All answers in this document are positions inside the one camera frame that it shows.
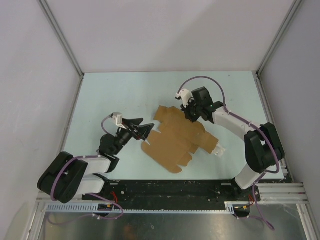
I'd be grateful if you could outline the brown cardboard box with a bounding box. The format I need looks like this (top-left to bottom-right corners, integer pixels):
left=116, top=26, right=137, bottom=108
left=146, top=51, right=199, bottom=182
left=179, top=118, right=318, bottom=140
left=141, top=105, right=219, bottom=174

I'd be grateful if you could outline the aluminium corner post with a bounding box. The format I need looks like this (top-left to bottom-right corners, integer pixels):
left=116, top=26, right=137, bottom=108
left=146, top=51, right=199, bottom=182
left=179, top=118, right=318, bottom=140
left=36, top=0, right=85, bottom=77
left=255, top=0, right=303, bottom=77

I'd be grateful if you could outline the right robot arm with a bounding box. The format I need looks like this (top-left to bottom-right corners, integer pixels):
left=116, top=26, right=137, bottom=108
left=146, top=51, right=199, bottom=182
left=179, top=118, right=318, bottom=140
left=175, top=87, right=285, bottom=201

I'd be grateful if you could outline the grey slotted cable duct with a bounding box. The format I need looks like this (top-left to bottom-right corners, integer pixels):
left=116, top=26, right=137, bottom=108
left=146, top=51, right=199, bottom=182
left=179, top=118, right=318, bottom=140
left=43, top=201, right=236, bottom=215

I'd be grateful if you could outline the right aluminium corner post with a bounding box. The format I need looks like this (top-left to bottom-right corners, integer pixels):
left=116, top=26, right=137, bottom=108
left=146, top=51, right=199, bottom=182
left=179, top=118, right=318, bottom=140
left=255, top=0, right=303, bottom=77

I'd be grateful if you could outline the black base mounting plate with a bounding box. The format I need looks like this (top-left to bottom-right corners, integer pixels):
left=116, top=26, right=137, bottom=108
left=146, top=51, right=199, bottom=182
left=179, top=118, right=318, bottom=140
left=98, top=179, right=261, bottom=211

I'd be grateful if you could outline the left aluminium corner post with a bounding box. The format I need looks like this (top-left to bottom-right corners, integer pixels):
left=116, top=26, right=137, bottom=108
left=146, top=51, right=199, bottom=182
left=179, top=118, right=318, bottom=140
left=36, top=0, right=85, bottom=77

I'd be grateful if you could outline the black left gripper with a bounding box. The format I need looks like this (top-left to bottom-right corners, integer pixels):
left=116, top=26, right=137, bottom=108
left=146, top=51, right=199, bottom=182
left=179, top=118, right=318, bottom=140
left=112, top=118, right=154, bottom=155

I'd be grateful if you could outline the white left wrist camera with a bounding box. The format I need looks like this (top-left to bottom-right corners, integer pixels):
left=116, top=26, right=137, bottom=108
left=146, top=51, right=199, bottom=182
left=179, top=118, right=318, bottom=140
left=111, top=112, right=125, bottom=129

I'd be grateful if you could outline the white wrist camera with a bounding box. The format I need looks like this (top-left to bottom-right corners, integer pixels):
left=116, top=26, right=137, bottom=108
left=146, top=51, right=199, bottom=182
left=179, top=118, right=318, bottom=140
left=111, top=112, right=125, bottom=129
left=175, top=88, right=193, bottom=108

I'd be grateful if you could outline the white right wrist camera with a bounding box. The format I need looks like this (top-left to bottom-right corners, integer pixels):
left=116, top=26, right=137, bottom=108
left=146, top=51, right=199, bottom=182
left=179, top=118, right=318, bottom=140
left=175, top=88, right=193, bottom=108

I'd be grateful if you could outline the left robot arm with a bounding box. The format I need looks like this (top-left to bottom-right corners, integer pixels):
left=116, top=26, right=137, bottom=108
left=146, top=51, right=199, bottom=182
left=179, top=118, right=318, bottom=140
left=37, top=112, right=155, bottom=204

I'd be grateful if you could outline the small white plastic piece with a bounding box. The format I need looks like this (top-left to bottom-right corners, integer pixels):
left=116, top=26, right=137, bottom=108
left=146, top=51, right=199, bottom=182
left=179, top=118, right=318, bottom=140
left=213, top=144, right=226, bottom=158

